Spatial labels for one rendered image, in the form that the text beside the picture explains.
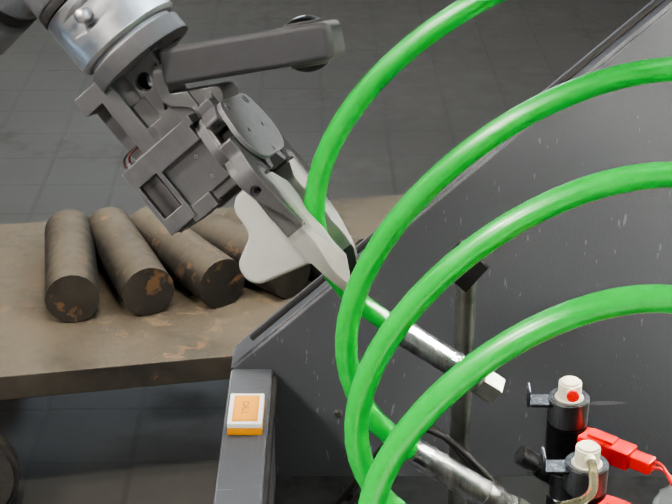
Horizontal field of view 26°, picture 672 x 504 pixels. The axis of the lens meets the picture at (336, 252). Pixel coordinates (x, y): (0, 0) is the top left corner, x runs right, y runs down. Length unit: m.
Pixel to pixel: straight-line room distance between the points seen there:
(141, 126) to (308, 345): 0.44
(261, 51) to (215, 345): 1.76
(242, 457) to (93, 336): 1.51
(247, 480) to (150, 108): 0.37
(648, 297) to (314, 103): 4.09
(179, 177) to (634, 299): 0.36
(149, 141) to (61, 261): 1.83
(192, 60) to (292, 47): 0.07
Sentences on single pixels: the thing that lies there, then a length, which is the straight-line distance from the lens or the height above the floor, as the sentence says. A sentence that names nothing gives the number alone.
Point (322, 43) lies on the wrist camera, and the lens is 0.92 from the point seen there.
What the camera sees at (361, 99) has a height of 1.33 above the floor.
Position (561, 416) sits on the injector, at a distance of 1.02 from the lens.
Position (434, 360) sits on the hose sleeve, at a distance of 0.99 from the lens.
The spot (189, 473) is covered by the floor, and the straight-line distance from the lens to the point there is 2.90.
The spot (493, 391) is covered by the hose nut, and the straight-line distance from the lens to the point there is 1.01.
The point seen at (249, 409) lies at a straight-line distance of 1.27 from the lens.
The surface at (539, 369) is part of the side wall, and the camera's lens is 1.37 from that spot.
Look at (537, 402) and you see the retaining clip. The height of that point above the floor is 1.11.
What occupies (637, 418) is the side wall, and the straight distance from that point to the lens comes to 1.42.
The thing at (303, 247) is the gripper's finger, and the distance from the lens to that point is 0.93.
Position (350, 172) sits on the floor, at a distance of 4.23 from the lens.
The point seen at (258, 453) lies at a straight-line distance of 1.24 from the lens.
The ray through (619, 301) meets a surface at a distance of 0.71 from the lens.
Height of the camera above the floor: 1.64
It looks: 26 degrees down
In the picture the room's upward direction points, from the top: straight up
